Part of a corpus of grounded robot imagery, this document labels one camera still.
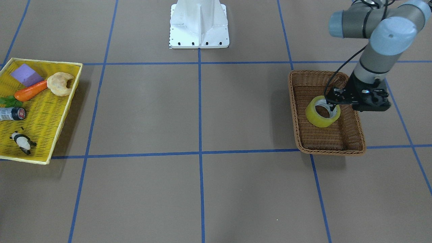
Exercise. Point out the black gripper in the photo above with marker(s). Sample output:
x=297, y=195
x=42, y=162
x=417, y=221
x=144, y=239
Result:
x=355, y=84

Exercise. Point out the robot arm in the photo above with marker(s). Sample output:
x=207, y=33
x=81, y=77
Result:
x=389, y=33

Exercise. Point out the brown wicker basket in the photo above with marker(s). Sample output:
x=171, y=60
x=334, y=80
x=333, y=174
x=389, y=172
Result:
x=344, y=137

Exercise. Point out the small blue labelled bottle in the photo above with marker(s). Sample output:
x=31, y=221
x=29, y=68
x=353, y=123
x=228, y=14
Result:
x=12, y=113

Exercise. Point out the toy croissant bread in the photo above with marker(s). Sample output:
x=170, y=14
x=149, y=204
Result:
x=57, y=83

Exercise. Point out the toy panda figurine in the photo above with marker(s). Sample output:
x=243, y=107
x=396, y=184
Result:
x=23, y=142

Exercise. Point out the yellow woven basket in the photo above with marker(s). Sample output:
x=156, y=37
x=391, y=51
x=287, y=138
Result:
x=46, y=112

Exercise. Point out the yellow packing tape roll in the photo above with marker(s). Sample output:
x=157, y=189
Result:
x=318, y=120

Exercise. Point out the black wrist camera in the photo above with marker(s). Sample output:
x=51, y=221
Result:
x=371, y=100

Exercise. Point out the orange toy carrot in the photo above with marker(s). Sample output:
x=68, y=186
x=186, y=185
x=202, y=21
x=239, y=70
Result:
x=23, y=95

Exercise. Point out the purple foam block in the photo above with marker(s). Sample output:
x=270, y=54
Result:
x=26, y=76

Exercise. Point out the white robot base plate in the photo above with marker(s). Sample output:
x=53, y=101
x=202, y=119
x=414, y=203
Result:
x=198, y=24

